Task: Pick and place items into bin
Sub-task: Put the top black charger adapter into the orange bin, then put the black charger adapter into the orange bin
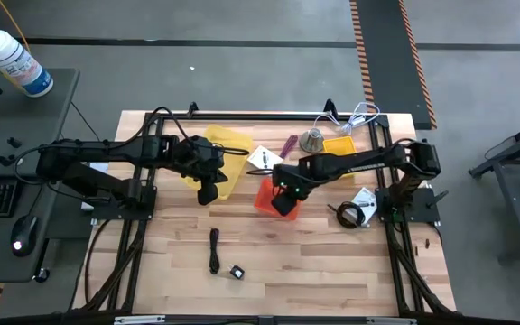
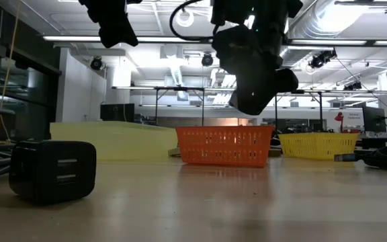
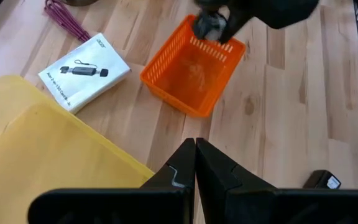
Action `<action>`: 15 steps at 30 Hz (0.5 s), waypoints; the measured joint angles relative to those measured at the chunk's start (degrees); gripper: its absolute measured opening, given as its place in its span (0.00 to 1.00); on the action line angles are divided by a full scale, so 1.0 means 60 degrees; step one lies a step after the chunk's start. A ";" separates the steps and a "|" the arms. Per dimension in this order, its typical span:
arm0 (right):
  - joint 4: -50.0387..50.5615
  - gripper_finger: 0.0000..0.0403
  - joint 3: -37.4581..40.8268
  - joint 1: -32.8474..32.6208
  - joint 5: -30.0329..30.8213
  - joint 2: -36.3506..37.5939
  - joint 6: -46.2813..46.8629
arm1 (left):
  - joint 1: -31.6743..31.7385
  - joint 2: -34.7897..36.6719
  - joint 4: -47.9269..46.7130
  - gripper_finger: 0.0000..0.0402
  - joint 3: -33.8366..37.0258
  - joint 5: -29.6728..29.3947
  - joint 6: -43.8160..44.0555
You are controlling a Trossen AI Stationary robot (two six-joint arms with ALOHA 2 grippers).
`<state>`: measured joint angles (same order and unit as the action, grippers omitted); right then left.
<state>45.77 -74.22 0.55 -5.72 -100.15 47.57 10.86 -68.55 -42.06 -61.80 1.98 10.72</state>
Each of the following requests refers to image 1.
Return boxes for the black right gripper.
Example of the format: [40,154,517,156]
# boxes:
[271,155,318,217]

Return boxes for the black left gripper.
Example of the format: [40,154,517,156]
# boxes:
[176,135,229,207]

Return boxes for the black cable long bundle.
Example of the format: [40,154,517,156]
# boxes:
[209,227,221,275]

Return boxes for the yellow translucent plastic bin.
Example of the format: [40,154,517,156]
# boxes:
[181,124,255,201]

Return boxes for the white card reader box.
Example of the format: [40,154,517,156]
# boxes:
[246,144,284,172]

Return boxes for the orange slotted plastic basket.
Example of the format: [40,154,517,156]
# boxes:
[254,176,302,222]

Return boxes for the silver metal bell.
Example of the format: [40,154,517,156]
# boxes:
[299,127,325,153]

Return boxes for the yellow slotted plastic basket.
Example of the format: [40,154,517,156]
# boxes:
[321,135,359,178]

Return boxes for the white box with black print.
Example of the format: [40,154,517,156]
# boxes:
[351,187,378,227]

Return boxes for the black mat with orange stripes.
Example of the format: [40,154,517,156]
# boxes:
[348,0,438,131]

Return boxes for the dark grey side desk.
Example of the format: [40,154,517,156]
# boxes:
[0,67,80,283]

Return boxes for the black computer mouse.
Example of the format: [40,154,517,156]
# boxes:
[10,215,40,258]

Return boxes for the black desk caster wheel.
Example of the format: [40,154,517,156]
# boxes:
[32,266,51,284]

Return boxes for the white wipes canister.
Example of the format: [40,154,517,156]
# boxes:
[0,29,54,98]

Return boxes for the dark metal neighbouring table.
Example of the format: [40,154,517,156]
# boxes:
[468,115,520,249]

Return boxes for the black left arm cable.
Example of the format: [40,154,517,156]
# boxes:
[119,106,251,157]

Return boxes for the black cable coiled round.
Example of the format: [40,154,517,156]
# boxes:
[327,200,367,229]

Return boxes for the black aluminium table frame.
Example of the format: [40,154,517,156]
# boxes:
[72,110,458,317]

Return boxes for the white cable with adapter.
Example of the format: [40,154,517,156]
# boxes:
[313,102,382,136]

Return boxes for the silver aluminium bracket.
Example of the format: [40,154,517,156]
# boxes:
[366,317,417,325]
[114,315,166,325]

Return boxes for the yellow hanging cable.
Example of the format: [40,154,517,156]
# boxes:
[0,0,31,53]

